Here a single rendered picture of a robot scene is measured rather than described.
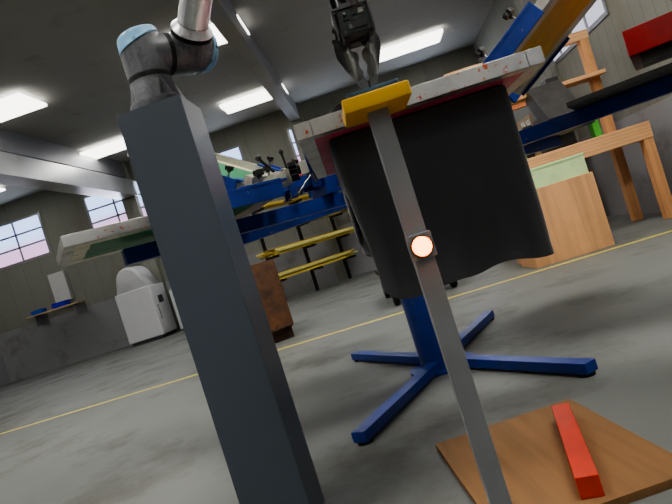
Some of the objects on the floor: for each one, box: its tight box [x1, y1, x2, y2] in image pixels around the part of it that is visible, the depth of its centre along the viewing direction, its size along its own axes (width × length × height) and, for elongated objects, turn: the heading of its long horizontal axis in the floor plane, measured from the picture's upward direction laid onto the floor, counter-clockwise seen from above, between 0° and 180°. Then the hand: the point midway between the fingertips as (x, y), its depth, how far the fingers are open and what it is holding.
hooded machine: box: [115, 266, 177, 347], centre depth 1184 cm, size 81×72×158 cm
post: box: [341, 80, 512, 504], centre depth 112 cm, size 22×22×96 cm
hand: (369, 86), depth 112 cm, fingers closed
